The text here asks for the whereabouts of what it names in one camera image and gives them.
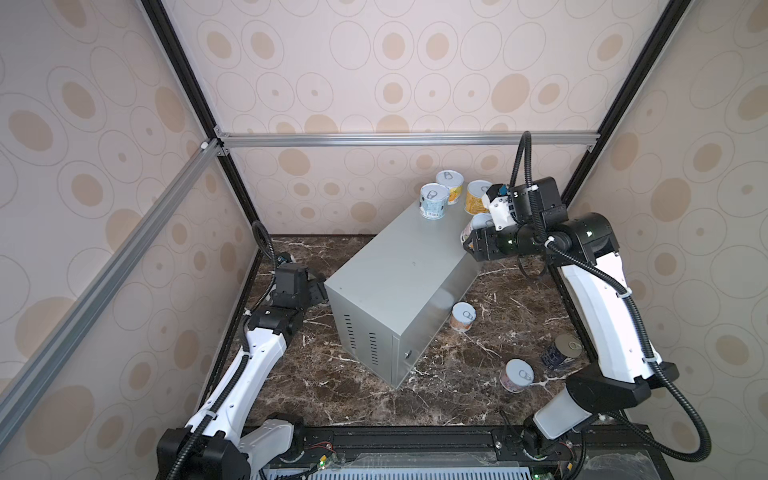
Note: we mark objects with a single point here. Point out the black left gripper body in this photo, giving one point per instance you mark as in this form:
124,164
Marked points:
313,292

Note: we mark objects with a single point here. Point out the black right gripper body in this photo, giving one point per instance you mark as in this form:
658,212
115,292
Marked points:
513,241

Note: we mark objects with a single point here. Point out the yellow orange label can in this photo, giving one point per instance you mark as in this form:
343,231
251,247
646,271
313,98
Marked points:
474,197

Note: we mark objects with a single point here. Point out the yellow fruit label can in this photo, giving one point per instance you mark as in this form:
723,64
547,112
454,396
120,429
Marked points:
454,182

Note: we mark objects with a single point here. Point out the light blue bear can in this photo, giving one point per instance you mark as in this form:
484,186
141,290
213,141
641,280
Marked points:
433,201

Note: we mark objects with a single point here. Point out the orange white label can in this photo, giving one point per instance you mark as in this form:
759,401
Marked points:
462,316

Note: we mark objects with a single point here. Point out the purple white label can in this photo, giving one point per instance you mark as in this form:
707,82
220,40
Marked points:
516,376

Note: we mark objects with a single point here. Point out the pink label can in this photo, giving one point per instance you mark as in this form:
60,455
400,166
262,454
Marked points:
478,222

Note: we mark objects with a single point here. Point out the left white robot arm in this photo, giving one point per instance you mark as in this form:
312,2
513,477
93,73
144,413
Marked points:
240,384

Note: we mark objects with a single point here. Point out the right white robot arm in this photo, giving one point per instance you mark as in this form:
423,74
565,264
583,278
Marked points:
529,218

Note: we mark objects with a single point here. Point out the grey metal cabinet box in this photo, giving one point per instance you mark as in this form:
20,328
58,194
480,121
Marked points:
392,297

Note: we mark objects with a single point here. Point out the black red label can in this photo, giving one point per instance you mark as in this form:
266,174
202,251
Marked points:
564,349

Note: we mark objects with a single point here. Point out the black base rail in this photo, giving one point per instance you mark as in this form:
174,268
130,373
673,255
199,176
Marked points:
463,452

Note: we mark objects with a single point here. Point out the silver horizontal back rail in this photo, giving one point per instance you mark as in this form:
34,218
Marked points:
369,139

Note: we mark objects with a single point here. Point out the black corner frame post right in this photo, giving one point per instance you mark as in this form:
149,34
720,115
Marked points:
648,56

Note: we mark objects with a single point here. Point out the black corner frame post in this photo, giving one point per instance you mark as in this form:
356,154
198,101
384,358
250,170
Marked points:
161,24
648,56

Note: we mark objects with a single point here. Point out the silver left side rail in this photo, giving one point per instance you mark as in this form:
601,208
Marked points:
47,362

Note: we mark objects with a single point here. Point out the black corner frame post left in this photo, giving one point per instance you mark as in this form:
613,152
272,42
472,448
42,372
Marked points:
161,24

